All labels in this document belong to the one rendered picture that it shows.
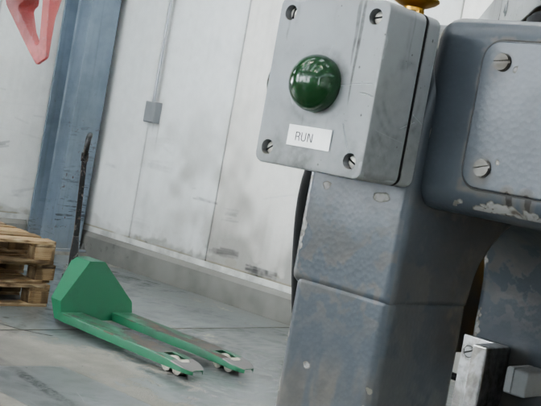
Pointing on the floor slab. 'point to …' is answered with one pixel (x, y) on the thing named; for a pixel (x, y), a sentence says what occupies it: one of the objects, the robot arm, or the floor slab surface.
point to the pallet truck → (72, 287)
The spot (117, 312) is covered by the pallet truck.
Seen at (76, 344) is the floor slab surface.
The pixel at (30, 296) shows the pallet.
